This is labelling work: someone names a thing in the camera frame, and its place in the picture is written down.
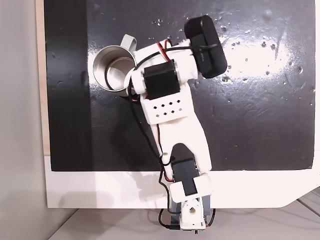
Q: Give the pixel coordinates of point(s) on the black table mat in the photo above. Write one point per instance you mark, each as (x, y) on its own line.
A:
(250, 125)

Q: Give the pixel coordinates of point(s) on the black oval camera box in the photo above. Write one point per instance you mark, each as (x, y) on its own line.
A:
(207, 52)

